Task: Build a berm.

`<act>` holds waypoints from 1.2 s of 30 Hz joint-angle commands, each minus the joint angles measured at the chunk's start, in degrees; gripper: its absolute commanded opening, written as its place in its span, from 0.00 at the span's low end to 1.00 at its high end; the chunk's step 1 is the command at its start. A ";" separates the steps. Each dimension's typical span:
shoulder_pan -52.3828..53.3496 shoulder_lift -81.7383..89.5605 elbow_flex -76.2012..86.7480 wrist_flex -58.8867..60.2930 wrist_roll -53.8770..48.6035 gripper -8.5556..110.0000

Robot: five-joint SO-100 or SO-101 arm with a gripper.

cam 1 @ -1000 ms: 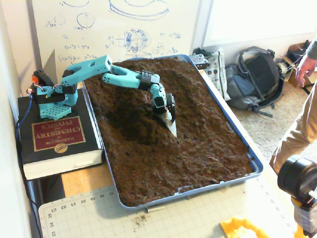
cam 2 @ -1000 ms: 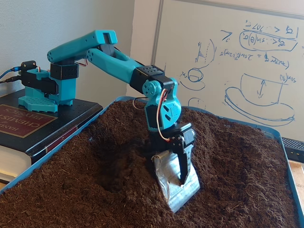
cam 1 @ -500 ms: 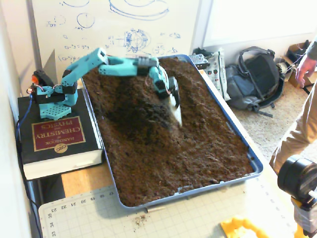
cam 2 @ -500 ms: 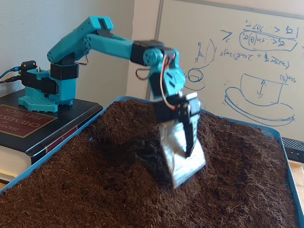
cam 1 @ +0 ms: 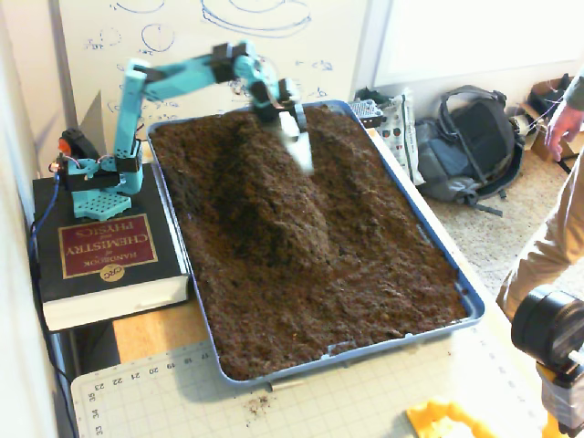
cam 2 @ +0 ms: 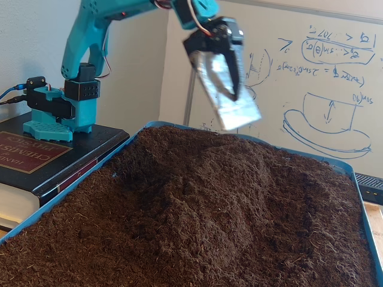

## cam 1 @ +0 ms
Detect black teal gripper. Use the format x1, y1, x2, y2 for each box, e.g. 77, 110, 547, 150
248, 76, 317, 177

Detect brown soil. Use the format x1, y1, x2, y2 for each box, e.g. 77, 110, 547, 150
149, 103, 469, 382

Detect bare person hand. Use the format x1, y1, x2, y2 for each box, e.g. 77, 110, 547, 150
546, 106, 584, 162

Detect white printed soil bag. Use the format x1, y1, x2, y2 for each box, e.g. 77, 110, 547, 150
353, 89, 425, 186

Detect whiteboard with blue drawings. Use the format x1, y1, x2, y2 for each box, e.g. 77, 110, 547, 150
49, 0, 393, 124

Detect gray backpack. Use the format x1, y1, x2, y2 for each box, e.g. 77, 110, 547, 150
413, 85, 526, 216

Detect cardboard box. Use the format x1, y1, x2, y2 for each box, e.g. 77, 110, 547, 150
517, 75, 579, 163

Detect black chemistry physics handbook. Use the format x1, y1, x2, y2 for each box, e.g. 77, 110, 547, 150
31, 163, 193, 333

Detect blue plastic tray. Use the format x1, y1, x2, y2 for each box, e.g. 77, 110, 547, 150
145, 99, 485, 390

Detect spilled soil crumbs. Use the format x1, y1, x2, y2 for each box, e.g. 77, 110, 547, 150
245, 395, 271, 417

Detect beige trouser leg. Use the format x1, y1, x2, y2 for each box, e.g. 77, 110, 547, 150
495, 150, 584, 320

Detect gray gridded cutting mat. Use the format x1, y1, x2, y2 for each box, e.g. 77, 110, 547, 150
70, 328, 548, 438

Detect yellow plastic part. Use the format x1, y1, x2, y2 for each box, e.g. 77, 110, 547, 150
405, 397, 498, 438

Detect gray taped yellow stand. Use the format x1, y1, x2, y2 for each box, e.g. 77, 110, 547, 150
536, 350, 584, 437

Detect blue cable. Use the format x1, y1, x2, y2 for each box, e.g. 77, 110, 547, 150
27, 175, 63, 266

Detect black cable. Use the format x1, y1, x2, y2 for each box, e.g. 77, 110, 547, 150
26, 255, 78, 438

